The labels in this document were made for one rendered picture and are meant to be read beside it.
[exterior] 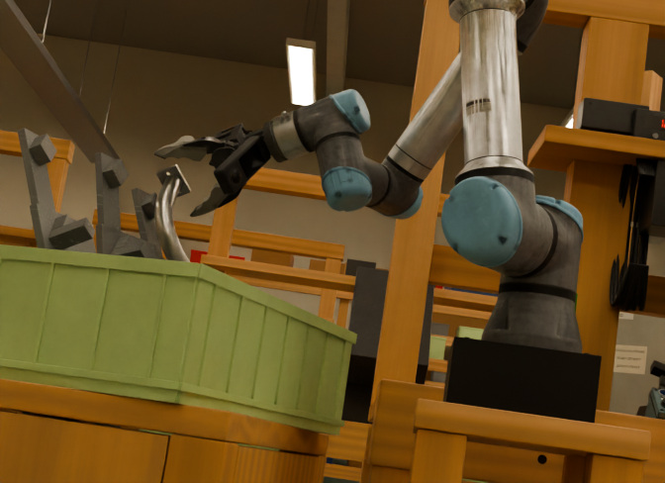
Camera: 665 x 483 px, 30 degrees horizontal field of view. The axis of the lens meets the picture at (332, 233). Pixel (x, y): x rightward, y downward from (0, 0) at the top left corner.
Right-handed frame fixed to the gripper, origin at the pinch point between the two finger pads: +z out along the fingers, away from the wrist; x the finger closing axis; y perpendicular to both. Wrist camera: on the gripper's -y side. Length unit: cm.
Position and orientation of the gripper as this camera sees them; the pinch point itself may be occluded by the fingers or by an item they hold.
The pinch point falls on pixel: (173, 186)
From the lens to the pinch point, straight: 212.8
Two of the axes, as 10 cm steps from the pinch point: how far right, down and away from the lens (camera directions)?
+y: 0.9, -5.0, 8.6
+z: -9.0, 3.3, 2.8
